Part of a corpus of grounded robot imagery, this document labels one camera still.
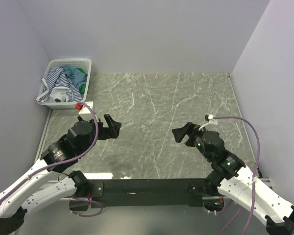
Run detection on teal tank top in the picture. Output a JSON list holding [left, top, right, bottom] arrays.
[[61, 65, 84, 91]]

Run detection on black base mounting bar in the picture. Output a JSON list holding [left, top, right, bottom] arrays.
[[75, 178, 224, 212]]

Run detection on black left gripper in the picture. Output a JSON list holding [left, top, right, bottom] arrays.
[[78, 114, 122, 156]]

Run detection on blue white striped tank top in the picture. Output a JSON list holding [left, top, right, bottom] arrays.
[[36, 67, 83, 103]]

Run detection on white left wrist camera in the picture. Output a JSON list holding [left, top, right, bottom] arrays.
[[75, 101, 95, 121]]

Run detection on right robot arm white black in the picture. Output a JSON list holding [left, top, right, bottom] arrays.
[[172, 122, 294, 235]]

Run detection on green tank top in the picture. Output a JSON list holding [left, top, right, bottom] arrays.
[[77, 68, 87, 94]]

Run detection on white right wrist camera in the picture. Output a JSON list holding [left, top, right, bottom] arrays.
[[199, 115, 218, 130]]

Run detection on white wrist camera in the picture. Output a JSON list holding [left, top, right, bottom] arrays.
[[199, 115, 218, 130], [75, 101, 95, 121]]

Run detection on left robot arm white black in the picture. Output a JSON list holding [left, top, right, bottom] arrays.
[[0, 114, 122, 235]]

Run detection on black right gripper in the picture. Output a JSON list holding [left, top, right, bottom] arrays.
[[171, 121, 213, 162]]

